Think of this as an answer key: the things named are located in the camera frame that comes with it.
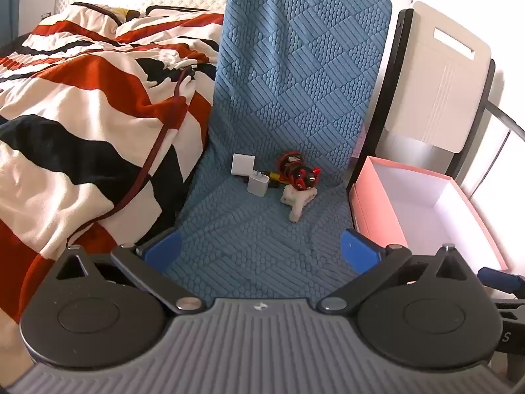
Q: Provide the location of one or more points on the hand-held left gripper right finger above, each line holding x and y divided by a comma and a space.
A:
359, 250

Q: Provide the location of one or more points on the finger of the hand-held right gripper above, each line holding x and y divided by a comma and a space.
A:
502, 280

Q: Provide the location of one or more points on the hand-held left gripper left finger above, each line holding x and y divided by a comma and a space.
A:
164, 248

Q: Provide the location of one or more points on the pink cardboard box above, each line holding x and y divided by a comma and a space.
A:
377, 197

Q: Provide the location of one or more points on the white plastic figure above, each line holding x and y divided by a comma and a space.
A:
297, 203

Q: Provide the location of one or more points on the red black toy figure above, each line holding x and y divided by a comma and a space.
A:
299, 174

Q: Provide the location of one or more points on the yellow screwdriver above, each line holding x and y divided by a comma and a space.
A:
275, 176

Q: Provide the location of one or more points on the white charger plug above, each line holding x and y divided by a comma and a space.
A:
257, 182

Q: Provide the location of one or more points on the white square box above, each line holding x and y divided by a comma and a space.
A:
243, 165

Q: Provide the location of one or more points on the pink flat card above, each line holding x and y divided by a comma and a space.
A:
359, 145

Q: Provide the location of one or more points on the red white black striped blanket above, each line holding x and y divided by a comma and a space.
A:
82, 111

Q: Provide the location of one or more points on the beige folding chair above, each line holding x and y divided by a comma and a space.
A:
391, 69

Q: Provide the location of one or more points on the blue textured seat cover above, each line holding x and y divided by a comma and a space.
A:
287, 69

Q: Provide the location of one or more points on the black metal rail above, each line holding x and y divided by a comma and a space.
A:
506, 119

